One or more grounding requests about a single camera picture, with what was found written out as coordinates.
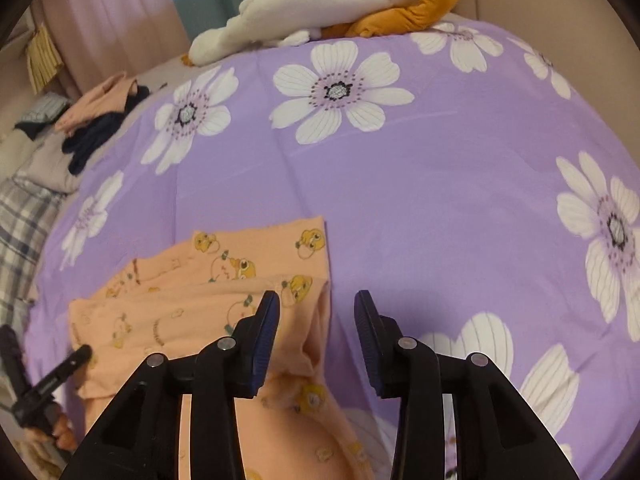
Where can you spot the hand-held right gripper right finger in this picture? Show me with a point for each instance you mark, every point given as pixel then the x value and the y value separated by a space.
pixel 367 340

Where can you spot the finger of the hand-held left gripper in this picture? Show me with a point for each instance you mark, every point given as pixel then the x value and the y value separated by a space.
pixel 11 355
pixel 67 364

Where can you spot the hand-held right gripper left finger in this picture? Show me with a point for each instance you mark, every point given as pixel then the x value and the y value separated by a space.
pixel 265 340

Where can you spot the orange printed baby romper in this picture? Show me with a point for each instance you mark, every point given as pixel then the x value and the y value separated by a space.
pixel 210 300

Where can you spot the pink and navy clothes pile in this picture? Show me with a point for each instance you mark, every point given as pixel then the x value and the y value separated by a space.
pixel 95 140

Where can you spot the person's left hand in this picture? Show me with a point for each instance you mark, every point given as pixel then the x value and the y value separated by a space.
pixel 62 427

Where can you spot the grey plaid quilt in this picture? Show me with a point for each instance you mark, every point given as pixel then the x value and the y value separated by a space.
pixel 25 230

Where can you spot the purple floral blanket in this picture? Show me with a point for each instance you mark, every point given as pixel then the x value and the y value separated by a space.
pixel 425 185

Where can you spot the grey pillow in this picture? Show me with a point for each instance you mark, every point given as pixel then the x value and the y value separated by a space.
pixel 47 165

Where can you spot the blue plaid pillow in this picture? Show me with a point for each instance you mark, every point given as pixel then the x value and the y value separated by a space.
pixel 45 110

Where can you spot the peach folded garment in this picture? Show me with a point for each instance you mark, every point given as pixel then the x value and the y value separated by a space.
pixel 100 102

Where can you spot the yellow fringe hanging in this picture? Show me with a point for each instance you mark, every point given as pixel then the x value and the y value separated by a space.
pixel 44 57

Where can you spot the white goose plush toy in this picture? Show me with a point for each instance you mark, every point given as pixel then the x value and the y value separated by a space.
pixel 320 5

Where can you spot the pink curtain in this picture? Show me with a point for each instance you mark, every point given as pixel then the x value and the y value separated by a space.
pixel 115 15

